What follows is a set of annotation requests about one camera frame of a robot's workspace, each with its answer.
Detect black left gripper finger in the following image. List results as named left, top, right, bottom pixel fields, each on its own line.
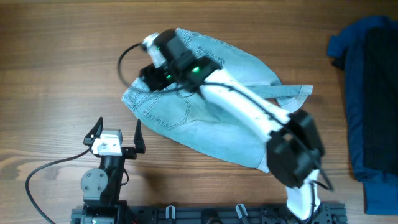
left=83, top=117, right=103, bottom=146
left=133, top=119, right=146, bottom=154

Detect light blue denim shorts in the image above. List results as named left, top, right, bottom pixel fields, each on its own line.
left=121, top=28, right=313, bottom=173

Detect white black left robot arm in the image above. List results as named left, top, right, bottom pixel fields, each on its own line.
left=71, top=118, right=146, bottom=224

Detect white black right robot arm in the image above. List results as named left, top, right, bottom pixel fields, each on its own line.
left=139, top=57, right=333, bottom=223

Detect dark blue shirt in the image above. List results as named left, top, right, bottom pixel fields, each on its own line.
left=326, top=16, right=397, bottom=215

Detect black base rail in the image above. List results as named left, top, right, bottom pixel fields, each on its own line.
left=70, top=203, right=348, bottom=224

